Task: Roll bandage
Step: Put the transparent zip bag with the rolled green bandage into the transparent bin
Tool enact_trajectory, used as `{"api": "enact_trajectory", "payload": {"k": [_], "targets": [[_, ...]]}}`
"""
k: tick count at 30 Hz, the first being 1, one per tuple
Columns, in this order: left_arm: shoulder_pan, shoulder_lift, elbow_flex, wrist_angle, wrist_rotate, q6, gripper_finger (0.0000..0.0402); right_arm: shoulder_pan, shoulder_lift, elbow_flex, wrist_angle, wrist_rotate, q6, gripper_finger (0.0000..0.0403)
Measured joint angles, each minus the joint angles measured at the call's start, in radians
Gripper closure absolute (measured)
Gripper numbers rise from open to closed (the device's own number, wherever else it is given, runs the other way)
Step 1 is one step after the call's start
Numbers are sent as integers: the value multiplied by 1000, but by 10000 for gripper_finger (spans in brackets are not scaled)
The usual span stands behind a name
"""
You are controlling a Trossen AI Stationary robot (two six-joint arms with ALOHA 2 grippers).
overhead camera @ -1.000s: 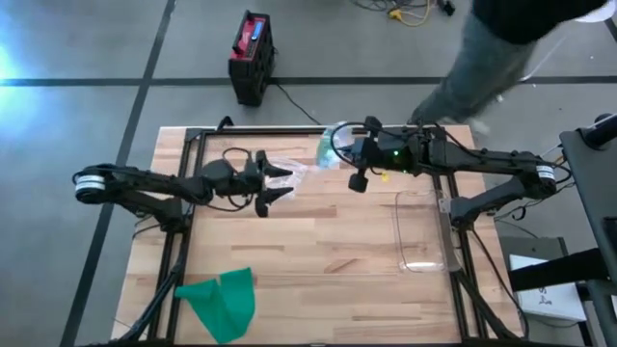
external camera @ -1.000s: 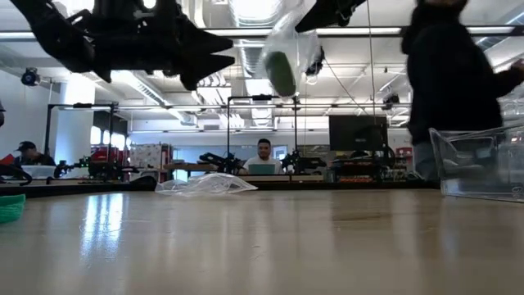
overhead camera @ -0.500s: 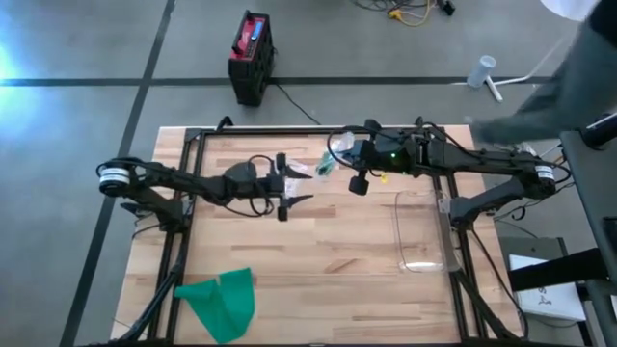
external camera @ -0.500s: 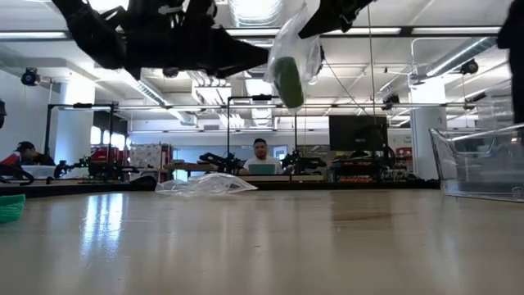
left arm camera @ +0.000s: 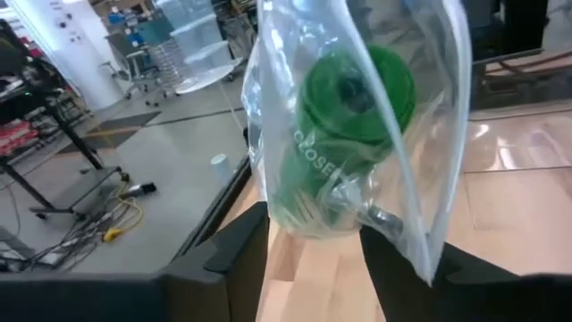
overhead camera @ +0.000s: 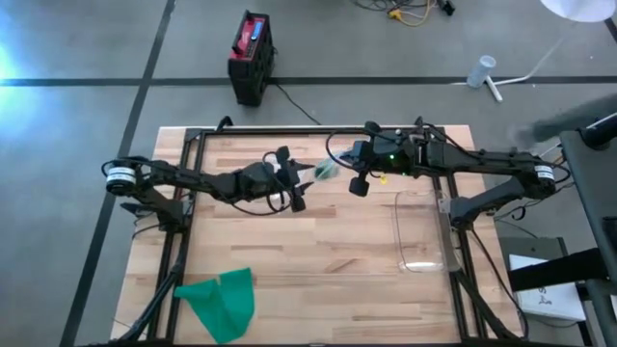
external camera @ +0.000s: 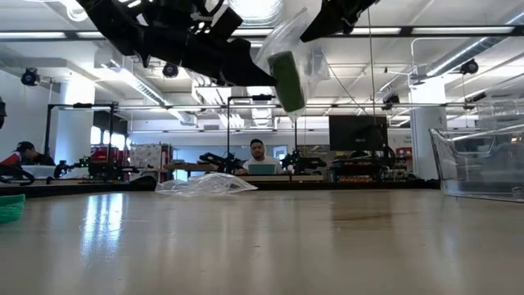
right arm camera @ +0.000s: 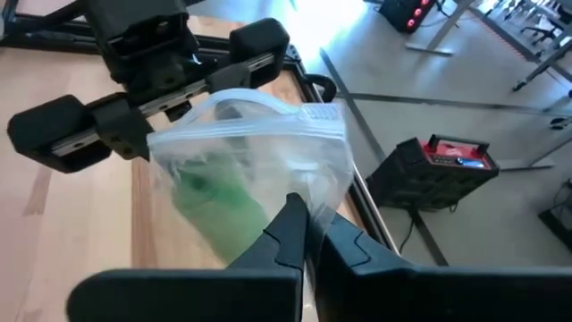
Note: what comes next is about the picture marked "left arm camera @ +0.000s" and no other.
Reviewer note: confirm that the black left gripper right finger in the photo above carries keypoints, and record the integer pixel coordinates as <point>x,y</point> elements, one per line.
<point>469,299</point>

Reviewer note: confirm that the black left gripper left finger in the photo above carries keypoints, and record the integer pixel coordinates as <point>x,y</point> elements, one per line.
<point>156,299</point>

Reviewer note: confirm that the clear plastic bag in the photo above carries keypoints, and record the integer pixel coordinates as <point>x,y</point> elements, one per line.
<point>429,134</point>

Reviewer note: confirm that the green woven bandage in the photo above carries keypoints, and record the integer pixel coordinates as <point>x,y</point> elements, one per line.
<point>357,125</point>

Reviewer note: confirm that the clear plastic cup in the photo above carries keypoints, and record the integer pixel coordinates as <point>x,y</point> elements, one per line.
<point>221,165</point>

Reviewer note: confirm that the dark floor mat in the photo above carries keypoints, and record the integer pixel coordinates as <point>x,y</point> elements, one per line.
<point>111,129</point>

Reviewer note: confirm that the black metal stand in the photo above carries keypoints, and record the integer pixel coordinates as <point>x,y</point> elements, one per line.
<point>67,129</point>

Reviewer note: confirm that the white floor lamp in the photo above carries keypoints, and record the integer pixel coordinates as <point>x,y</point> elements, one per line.
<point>210,78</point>

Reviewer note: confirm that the stacked clear plastic containers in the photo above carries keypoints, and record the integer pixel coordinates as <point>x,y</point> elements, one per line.
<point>196,36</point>

